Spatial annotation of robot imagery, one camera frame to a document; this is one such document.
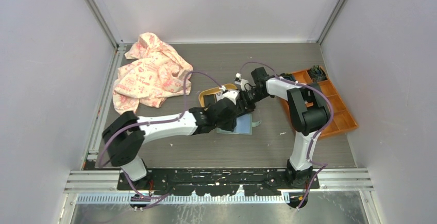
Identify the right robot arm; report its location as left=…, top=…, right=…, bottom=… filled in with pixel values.
left=235, top=67, right=333, bottom=188

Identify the orange compartment organizer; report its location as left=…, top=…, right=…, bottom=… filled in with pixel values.
left=291, top=66, right=358, bottom=139

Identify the green card holder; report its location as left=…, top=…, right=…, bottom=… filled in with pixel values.
left=216, top=113, right=262, bottom=135

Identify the pink patterned cloth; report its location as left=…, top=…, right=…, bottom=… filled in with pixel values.
left=112, top=32, right=193, bottom=114

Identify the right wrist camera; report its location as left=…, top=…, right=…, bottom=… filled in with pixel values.
left=234, top=73, right=251, bottom=92

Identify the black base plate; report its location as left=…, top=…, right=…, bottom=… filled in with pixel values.
left=117, top=168, right=319, bottom=197

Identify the dark rolled item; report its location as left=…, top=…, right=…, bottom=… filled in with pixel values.
left=308, top=65, right=328, bottom=82
left=280, top=73, right=296, bottom=82

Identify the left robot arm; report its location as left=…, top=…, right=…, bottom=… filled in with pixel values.
left=102, top=97, right=238, bottom=189

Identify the yellow oval tray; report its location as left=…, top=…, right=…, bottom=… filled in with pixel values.
left=198, top=87, right=221, bottom=108

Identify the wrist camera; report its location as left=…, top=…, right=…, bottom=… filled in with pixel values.
left=234, top=73, right=251, bottom=92
left=215, top=85, right=239, bottom=105

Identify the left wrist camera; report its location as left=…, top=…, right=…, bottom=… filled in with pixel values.
left=215, top=85, right=239, bottom=105

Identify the black credit card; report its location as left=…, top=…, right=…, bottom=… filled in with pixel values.
left=204, top=94, right=217, bottom=106

